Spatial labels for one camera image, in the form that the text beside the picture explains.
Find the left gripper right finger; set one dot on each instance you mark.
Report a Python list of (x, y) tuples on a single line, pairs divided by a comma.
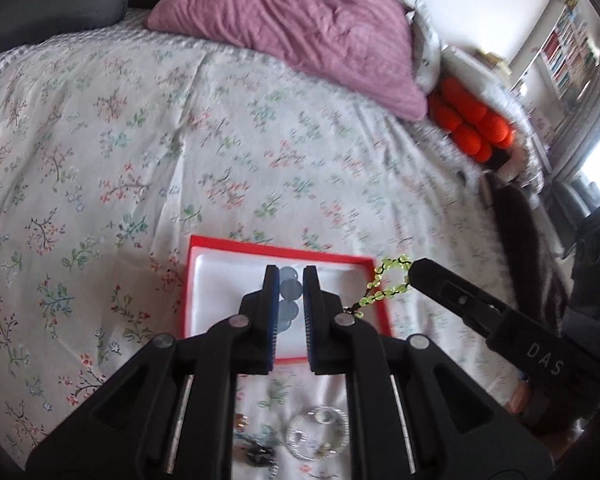
[(327, 343)]

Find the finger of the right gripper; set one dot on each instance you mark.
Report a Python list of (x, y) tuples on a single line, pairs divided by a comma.
[(478, 310)]

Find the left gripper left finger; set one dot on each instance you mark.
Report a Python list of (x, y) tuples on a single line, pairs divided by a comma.
[(256, 344)]

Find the black bead cluster ornament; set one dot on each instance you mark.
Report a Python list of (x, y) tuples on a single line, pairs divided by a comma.
[(261, 456)]

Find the red jewelry box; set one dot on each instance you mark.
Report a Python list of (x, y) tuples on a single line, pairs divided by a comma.
[(220, 272)]

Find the person's right hand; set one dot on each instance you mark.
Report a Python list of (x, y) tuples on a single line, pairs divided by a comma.
[(520, 398)]

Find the orange ball cushion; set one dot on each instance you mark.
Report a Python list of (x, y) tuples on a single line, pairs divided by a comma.
[(477, 130)]

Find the floral bed sheet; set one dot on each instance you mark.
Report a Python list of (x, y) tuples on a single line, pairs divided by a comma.
[(119, 145)]

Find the white bookshelf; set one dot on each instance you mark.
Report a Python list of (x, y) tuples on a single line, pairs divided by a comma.
[(559, 41)]

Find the pink quilted blanket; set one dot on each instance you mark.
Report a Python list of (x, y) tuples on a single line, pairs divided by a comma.
[(363, 45)]

